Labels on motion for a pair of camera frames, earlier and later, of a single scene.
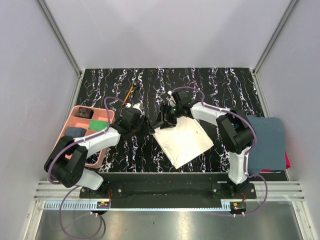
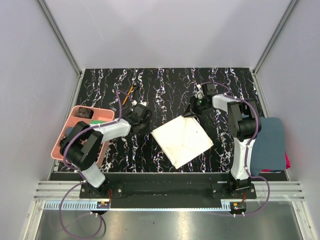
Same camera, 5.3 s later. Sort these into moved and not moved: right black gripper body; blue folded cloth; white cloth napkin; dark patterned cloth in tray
Moved: right black gripper body
Not moved: white cloth napkin; blue folded cloth; dark patterned cloth in tray
